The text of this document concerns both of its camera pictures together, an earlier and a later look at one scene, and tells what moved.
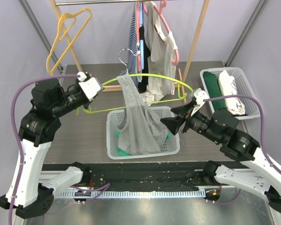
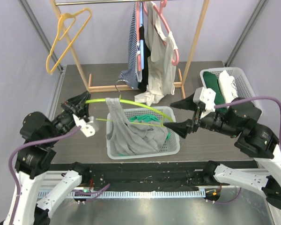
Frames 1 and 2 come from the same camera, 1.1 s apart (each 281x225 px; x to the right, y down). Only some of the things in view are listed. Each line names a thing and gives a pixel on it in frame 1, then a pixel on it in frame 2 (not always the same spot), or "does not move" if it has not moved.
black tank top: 144,83 does not move
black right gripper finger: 183,110 -> 188,103
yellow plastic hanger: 63,34 does not move
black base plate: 144,176 does not move
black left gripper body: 74,99 -> 71,108
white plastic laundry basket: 114,117 does not move
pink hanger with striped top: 139,61 does not move
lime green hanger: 88,110 -> 135,103
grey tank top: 142,132 -> 124,138
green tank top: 119,151 -> 145,118
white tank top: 161,60 does not move
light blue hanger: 142,56 does not move
